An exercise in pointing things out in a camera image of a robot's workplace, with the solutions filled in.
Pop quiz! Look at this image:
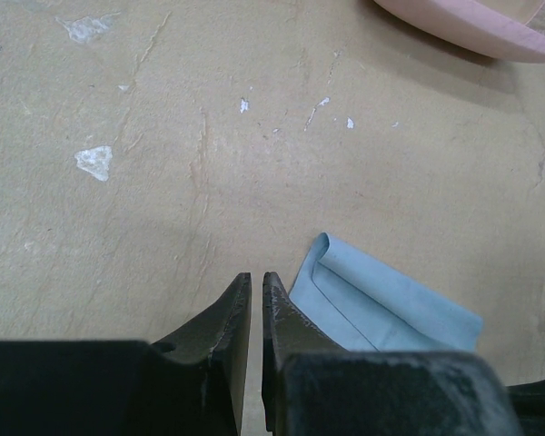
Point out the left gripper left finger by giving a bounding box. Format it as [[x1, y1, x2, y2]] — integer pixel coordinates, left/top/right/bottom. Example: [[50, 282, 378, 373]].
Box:
[[0, 272, 252, 435]]

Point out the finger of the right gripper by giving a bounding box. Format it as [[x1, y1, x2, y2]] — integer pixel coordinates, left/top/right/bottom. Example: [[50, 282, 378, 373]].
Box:
[[507, 380, 545, 436]]

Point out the pink glasses case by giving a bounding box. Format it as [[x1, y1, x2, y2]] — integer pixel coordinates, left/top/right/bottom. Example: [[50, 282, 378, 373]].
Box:
[[377, 1, 545, 64]]

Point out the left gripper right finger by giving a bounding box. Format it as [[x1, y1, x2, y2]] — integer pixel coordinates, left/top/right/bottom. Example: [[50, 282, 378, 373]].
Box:
[[262, 272, 523, 435]]

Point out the blue tape patch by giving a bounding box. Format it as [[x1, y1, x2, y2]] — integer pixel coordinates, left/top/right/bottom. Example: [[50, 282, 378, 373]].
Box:
[[289, 233, 483, 352]]

